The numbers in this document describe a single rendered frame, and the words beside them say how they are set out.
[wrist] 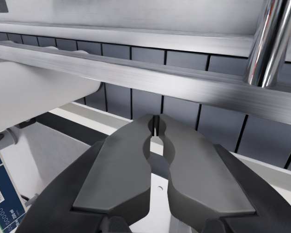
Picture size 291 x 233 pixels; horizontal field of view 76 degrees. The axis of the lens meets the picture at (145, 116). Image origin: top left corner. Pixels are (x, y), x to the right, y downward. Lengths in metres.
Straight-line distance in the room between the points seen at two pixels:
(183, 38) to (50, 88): 0.12
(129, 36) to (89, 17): 0.11
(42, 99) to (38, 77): 0.02
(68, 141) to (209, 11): 0.28
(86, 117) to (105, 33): 0.09
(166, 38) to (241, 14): 0.07
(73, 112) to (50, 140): 0.17
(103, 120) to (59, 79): 0.06
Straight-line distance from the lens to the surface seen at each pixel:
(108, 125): 0.20
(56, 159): 0.42
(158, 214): 0.30
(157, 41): 0.18
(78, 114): 0.23
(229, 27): 0.21
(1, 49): 0.20
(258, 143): 0.18
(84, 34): 0.24
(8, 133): 0.53
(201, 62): 0.17
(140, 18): 0.25
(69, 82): 0.19
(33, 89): 0.18
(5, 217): 0.62
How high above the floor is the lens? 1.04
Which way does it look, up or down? 50 degrees down
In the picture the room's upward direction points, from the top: 127 degrees counter-clockwise
